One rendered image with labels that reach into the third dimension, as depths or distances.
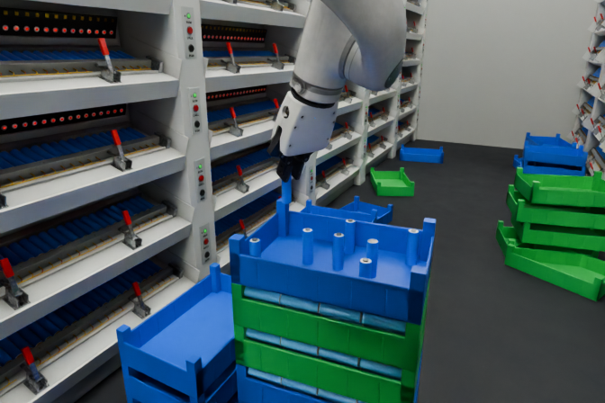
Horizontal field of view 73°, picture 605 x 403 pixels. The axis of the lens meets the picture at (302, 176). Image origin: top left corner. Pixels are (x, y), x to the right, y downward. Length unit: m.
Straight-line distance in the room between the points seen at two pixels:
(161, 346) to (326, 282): 0.47
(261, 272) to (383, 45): 0.38
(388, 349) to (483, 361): 0.61
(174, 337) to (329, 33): 0.71
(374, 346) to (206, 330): 0.46
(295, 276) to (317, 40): 0.35
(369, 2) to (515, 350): 1.03
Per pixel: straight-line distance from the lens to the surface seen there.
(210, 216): 1.24
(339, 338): 0.67
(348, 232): 0.75
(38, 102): 0.88
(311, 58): 0.61
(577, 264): 1.84
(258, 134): 1.39
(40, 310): 0.97
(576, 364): 1.34
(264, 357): 0.75
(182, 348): 0.96
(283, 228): 0.82
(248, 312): 0.71
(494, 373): 1.21
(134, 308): 1.18
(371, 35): 0.52
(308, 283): 0.63
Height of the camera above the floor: 0.76
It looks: 17 degrees down
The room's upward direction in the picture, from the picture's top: straight up
